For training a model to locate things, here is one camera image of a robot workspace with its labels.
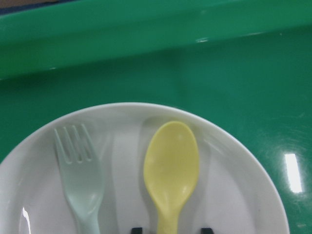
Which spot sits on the pale green plastic fork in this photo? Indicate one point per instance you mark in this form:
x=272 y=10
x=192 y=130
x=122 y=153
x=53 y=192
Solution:
x=81 y=176

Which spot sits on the white round plate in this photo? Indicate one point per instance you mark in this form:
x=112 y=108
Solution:
x=234 y=194

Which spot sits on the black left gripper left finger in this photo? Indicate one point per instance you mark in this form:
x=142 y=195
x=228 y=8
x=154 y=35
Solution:
x=136 y=230

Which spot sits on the yellow plastic spoon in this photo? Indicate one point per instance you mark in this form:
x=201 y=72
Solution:
x=171 y=172

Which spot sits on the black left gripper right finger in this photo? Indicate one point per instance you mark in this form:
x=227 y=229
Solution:
x=206 y=231

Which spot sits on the green plastic tray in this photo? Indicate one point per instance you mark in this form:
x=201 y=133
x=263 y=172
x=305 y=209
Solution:
x=245 y=65

